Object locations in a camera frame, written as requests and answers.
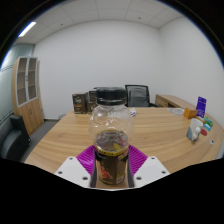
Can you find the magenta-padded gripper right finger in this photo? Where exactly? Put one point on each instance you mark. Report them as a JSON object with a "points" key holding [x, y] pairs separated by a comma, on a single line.
{"points": [[151, 170]]}

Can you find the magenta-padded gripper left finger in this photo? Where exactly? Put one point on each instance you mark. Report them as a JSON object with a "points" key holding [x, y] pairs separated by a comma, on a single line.
{"points": [[71, 170]]}

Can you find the clear black-capped drink bottle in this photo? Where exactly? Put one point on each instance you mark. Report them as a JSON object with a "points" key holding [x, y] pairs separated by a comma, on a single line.
{"points": [[111, 133]]}

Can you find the white ceramic mug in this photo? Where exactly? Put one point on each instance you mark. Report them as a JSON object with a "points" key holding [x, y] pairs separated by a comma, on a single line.
{"points": [[194, 130]]}

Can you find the white green booklet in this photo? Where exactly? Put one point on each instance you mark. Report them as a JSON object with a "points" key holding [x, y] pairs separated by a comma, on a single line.
{"points": [[133, 112]]}

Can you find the round white paper sheet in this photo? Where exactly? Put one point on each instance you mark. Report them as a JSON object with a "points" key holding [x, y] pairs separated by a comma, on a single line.
{"points": [[176, 111]]}

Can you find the flat round red coaster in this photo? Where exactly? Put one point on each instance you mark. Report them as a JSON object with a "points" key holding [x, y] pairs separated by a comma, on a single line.
{"points": [[204, 132]]}

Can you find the black leather sofa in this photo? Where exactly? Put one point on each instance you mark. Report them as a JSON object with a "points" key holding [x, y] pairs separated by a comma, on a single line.
{"points": [[13, 140]]}

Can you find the small grey round disc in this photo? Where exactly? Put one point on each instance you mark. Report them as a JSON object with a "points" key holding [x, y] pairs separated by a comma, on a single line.
{"points": [[212, 142]]}

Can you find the small dark brown box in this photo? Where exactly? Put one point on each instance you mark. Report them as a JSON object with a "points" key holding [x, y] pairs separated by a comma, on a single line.
{"points": [[79, 103]]}

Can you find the orange cardboard box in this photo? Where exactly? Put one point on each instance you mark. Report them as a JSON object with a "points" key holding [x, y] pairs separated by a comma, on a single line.
{"points": [[190, 113]]}

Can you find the wooden shelf cabinet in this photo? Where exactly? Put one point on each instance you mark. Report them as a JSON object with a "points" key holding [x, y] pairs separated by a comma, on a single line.
{"points": [[30, 113]]}

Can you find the large dark brown box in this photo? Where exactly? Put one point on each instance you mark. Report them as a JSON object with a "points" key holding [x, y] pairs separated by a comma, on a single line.
{"points": [[91, 101]]}

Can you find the grey mesh office chair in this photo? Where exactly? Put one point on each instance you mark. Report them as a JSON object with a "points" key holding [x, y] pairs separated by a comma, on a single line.
{"points": [[138, 96]]}

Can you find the flat green box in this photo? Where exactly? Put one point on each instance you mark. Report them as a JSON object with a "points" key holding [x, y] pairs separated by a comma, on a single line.
{"points": [[209, 121]]}

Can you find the purple standing sign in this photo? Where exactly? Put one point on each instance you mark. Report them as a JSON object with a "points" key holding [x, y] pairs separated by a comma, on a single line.
{"points": [[201, 106]]}

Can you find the rectangular ceiling light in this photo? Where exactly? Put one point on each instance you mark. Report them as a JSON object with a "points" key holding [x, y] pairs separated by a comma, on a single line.
{"points": [[27, 29]]}

